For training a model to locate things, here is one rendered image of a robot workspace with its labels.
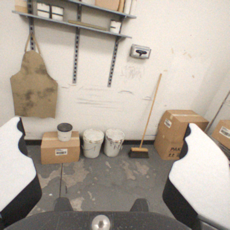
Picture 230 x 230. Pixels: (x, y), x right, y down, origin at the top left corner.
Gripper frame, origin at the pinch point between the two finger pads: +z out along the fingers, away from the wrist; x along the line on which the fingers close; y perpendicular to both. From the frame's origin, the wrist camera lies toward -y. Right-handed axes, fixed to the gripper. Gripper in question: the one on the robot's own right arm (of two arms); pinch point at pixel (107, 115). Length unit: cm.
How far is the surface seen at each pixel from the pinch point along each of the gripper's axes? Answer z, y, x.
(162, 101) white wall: 220, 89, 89
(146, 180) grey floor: 134, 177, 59
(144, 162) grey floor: 170, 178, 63
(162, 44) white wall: 213, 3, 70
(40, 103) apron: 172, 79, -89
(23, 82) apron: 170, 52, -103
